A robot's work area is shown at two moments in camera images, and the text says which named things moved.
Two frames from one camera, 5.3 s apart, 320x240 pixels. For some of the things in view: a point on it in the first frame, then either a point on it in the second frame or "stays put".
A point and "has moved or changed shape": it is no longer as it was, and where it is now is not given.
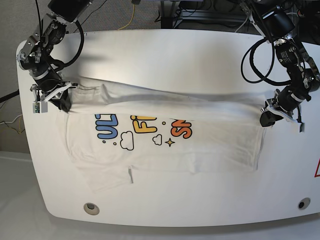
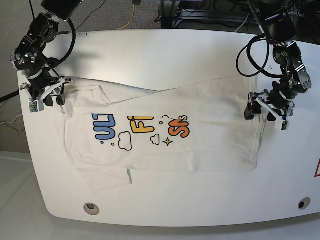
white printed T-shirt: x=111 y=131 has moved or changed shape
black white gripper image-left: x=49 y=85 -> x=45 y=84
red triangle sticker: x=317 y=169 stays put
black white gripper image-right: x=285 y=104 -> x=281 y=103
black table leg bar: x=14 y=93 stays put
